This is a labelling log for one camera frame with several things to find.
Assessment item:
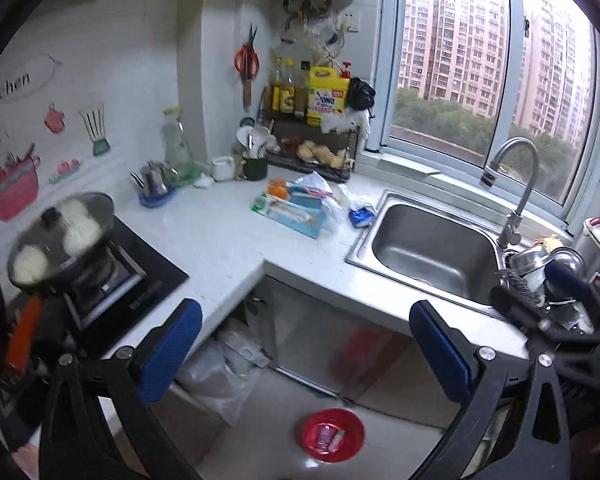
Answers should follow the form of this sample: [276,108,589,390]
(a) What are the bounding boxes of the pile of steel bowls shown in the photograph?
[505,242,596,333]

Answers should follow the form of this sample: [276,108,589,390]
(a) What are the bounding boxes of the white ceramic jar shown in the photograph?
[211,156,237,182]

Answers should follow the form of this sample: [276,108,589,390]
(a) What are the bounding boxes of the red plastic basin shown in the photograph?
[301,408,366,463]

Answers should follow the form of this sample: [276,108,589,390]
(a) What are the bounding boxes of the oil bottle with gold label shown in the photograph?
[269,56,286,113]
[281,59,298,113]

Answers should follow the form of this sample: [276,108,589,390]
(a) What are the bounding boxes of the blue plastic cap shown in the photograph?
[349,205,377,229]

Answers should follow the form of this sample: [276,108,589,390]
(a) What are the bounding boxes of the steel faucet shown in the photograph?
[481,137,540,248]

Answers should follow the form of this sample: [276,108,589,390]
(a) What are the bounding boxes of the dark green utensil cup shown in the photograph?
[242,156,269,181]

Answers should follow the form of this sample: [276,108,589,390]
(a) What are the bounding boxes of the clear plastic bottle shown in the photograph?
[161,106,201,186]

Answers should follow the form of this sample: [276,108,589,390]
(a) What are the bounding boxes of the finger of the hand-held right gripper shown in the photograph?
[545,262,593,303]
[490,285,600,347]

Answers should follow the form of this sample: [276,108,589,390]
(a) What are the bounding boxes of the yellow detergent jug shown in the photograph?
[306,65,352,128]

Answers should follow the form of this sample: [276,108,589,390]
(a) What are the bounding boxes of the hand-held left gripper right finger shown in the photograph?
[409,300,573,480]

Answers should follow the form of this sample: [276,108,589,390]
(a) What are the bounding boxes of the black wire rack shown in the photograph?
[260,85,361,183]

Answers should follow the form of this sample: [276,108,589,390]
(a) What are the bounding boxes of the yellow dough in bag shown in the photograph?
[297,140,348,168]

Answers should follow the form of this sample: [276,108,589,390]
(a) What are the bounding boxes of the black gas stove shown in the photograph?
[0,215,191,441]

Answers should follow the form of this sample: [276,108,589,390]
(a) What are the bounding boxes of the white spoon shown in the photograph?
[236,125,271,158]

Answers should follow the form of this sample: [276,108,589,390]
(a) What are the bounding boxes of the blue dish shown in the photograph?
[138,187,177,208]

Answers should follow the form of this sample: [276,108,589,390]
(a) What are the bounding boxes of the stainless steel sink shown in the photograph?
[345,189,531,321]

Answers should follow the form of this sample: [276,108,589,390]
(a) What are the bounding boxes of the red-handled scissors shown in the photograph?
[234,24,261,81]

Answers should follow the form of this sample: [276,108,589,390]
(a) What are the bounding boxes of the window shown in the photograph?
[375,0,600,221]

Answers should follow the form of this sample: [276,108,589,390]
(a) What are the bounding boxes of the white plastic bag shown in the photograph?
[322,107,373,136]

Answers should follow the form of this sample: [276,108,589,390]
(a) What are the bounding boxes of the pan with orange handle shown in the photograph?
[0,277,46,386]

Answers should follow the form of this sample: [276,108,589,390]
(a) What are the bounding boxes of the dark sauce bottle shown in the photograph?
[295,60,311,116]

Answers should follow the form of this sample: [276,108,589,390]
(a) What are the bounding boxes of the kitchen wall sticker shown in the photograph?
[0,55,111,246]

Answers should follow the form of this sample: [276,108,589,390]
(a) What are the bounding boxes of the brush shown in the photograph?
[252,191,328,239]

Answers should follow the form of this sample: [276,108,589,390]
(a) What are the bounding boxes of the frosted cabinet door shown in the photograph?
[267,276,416,398]
[352,340,481,431]

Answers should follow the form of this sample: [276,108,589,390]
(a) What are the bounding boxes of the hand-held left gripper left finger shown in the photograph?
[37,298,203,480]

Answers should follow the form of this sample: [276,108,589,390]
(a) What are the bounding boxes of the white trash bag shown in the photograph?
[177,320,276,426]

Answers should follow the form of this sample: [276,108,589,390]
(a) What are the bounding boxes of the black plastic bag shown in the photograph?
[347,77,377,111]

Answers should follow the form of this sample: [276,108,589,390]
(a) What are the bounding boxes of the pink clear plastic wrapper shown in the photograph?
[287,183,333,198]

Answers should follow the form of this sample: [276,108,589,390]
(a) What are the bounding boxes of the black pan with glass lid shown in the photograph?
[6,191,117,298]

